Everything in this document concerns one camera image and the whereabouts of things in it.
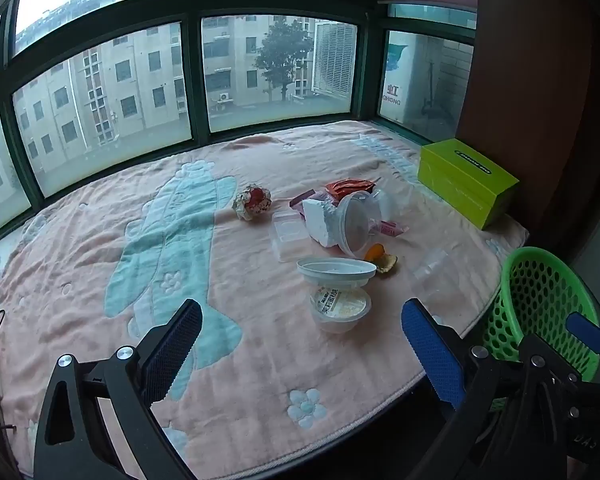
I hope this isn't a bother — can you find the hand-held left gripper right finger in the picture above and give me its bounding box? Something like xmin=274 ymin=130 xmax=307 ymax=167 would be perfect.
xmin=401 ymin=299 xmax=573 ymax=480

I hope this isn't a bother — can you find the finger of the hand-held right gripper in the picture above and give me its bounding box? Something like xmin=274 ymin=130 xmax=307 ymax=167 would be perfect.
xmin=565 ymin=312 xmax=600 ymax=391

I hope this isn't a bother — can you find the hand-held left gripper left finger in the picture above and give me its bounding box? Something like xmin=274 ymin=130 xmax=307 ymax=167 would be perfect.
xmin=32 ymin=299 xmax=203 ymax=480

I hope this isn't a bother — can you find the green plastic basket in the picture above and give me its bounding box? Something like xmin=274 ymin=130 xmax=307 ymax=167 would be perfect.
xmin=481 ymin=247 xmax=600 ymax=386

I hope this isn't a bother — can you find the clear plastic cup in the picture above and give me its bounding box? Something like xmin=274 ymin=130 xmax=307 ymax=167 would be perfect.
xmin=411 ymin=249 xmax=451 ymax=306

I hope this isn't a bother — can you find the clear plastic tray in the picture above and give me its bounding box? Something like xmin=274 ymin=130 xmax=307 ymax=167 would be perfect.
xmin=271 ymin=210 xmax=313 ymax=263

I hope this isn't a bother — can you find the white pudding cup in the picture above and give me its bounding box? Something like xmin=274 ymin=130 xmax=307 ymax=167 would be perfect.
xmin=309 ymin=284 xmax=372 ymax=335

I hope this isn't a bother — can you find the white round bowl lid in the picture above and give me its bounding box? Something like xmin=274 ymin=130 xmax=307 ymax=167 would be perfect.
xmin=297 ymin=256 xmax=377 ymax=287

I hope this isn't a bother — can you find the small pink wrapper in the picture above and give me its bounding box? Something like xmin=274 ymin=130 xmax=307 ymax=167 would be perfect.
xmin=375 ymin=220 xmax=410 ymax=237

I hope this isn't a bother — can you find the round clear plastic container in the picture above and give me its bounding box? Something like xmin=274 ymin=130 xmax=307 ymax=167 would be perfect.
xmin=336 ymin=190 xmax=396 ymax=257

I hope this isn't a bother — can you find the crumpled red white wrapper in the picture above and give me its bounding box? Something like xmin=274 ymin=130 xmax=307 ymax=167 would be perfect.
xmin=231 ymin=185 xmax=273 ymax=222

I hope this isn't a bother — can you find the white styrofoam piece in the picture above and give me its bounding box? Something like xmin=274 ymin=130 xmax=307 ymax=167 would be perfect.
xmin=301 ymin=197 xmax=343 ymax=248

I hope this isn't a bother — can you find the green tissue box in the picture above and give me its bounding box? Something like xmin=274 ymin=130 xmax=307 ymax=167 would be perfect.
xmin=418 ymin=138 xmax=521 ymax=231

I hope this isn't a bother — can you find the red snack packet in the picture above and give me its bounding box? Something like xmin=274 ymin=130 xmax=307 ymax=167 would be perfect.
xmin=324 ymin=178 xmax=376 ymax=206

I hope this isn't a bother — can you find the pink snack packet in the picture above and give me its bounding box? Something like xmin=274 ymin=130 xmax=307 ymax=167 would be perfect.
xmin=289 ymin=189 xmax=326 ymax=209

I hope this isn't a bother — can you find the brown wooden wardrobe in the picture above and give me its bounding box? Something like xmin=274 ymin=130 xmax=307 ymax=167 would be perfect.
xmin=455 ymin=0 xmax=600 ymax=271

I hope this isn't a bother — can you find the apartment building outside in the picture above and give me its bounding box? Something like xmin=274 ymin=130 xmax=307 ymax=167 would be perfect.
xmin=0 ymin=15 xmax=316 ymax=211

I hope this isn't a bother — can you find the white printed outdoor panel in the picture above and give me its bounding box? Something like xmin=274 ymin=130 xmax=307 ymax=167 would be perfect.
xmin=381 ymin=31 xmax=421 ymax=123

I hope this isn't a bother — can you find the white louvered panel outside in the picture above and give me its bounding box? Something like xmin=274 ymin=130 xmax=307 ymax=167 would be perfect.
xmin=312 ymin=21 xmax=357 ymax=97

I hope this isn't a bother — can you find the tree outside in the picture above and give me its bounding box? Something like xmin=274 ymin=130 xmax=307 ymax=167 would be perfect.
xmin=254 ymin=17 xmax=315 ymax=102

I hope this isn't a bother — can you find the dark green window frame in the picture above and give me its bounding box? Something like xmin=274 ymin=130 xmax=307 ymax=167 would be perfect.
xmin=0 ymin=0 xmax=478 ymax=256

